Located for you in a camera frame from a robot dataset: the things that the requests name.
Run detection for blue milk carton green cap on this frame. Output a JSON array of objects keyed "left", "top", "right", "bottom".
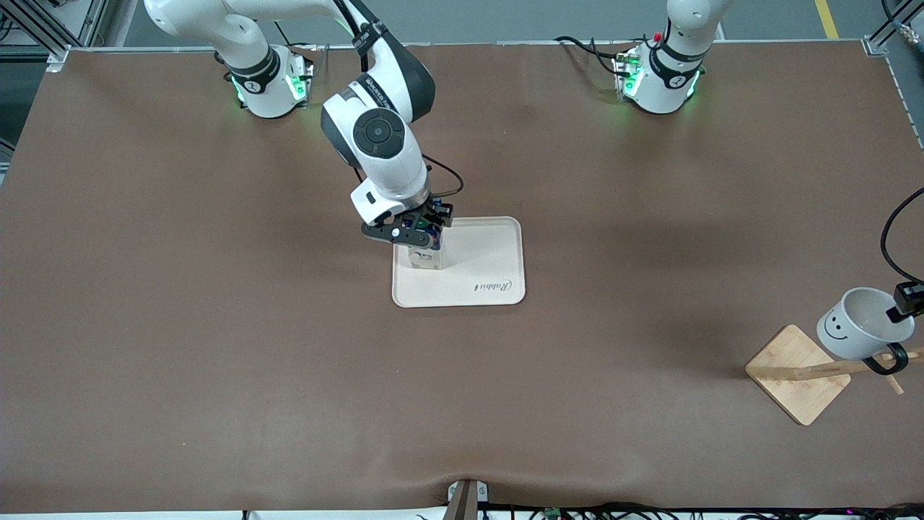
[{"left": 403, "top": 228, "right": 443, "bottom": 270}]

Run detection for aluminium frame struts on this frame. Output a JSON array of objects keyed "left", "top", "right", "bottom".
[
  {"left": 0, "top": 0, "right": 110, "bottom": 69},
  {"left": 863, "top": 0, "right": 924, "bottom": 57}
]

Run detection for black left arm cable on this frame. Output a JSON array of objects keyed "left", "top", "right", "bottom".
[{"left": 880, "top": 186, "right": 924, "bottom": 284}]

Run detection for wooden cup rack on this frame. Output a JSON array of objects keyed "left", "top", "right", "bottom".
[{"left": 745, "top": 322, "right": 924, "bottom": 426}]

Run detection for white smiley face cup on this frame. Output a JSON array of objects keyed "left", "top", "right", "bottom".
[{"left": 816, "top": 287, "right": 916, "bottom": 376}]

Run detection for cream plastic tray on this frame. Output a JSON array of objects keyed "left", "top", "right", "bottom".
[{"left": 392, "top": 216, "right": 526, "bottom": 308}]

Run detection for black right base cable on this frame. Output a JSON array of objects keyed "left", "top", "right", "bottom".
[{"left": 273, "top": 20, "right": 320, "bottom": 53}]

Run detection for black left base cables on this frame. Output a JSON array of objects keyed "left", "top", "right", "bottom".
[{"left": 554, "top": 35, "right": 623, "bottom": 79}]

